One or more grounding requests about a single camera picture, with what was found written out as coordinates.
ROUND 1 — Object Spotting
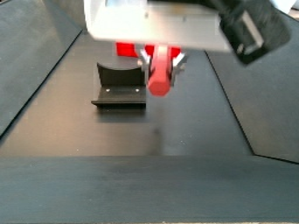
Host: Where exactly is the red foam shape board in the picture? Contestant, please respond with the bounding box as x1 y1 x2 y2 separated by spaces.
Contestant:
116 42 181 59

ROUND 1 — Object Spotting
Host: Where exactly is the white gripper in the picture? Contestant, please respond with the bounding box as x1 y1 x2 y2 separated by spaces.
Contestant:
82 0 230 84

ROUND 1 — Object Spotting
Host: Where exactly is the red hexagonal prism peg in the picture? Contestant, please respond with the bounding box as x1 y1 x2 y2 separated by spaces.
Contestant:
146 45 172 96

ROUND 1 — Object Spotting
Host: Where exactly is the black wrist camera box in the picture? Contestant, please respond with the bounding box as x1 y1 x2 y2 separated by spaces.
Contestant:
210 0 291 65

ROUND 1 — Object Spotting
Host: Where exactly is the black curved peg stand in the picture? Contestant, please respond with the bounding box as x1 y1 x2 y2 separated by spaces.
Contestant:
90 63 145 107

